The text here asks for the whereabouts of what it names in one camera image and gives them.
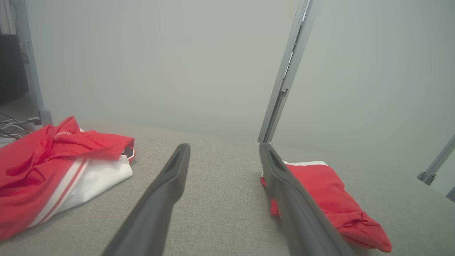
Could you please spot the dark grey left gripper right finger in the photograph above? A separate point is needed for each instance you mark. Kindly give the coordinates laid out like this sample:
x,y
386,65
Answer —
x,y
302,220

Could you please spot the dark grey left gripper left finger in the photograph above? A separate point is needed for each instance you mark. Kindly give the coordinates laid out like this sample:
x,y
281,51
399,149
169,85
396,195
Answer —
x,y
156,206

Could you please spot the red shorts with white stripe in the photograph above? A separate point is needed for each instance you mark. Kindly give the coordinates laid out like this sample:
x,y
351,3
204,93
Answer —
x,y
330,192

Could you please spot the red and white Bulls jersey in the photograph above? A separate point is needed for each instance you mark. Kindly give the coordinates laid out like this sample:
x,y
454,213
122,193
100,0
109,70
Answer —
x,y
28,167

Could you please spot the black equipment case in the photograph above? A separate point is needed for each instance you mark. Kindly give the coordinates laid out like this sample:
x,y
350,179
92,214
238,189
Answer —
x,y
12,71

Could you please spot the grey slanted partition frame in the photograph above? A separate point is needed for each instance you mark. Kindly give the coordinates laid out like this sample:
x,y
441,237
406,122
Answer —
x,y
426,176

